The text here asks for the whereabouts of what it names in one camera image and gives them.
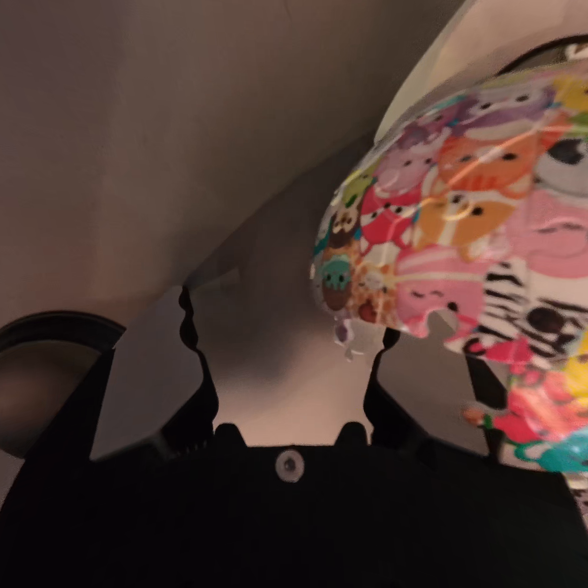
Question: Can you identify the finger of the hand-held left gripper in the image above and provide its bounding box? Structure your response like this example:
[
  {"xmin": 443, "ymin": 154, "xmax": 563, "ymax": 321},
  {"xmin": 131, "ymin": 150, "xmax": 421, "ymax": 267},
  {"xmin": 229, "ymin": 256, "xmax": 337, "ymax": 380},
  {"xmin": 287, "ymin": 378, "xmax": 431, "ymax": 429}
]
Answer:
[{"xmin": 373, "ymin": 0, "xmax": 588, "ymax": 144}]

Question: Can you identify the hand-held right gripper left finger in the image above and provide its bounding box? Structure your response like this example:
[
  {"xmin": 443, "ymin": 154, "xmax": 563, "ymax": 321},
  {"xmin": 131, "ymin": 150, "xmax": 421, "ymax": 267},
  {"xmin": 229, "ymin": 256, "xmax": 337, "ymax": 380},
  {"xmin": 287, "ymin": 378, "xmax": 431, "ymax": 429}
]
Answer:
[{"xmin": 89, "ymin": 285, "xmax": 219, "ymax": 462}]

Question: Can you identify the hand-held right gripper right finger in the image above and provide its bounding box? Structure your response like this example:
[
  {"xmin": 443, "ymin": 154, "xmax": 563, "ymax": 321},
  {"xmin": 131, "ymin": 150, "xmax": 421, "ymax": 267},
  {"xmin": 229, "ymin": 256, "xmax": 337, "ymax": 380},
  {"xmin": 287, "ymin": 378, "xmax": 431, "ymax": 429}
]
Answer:
[{"xmin": 363, "ymin": 328, "xmax": 489, "ymax": 456}]

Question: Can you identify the colourful cartoon puzzle ball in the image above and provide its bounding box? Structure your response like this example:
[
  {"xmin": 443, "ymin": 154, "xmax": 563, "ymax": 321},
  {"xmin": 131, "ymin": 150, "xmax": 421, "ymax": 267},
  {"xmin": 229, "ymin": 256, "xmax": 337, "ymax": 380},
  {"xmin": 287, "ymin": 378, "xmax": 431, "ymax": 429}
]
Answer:
[{"xmin": 310, "ymin": 46, "xmax": 588, "ymax": 474}]

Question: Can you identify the black round ball stand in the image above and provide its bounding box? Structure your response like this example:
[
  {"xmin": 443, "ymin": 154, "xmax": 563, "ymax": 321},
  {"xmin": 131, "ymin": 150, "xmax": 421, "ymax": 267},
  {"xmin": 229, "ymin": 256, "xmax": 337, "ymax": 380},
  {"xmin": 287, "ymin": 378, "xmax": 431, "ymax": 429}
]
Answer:
[{"xmin": 0, "ymin": 311, "xmax": 127, "ymax": 458}]

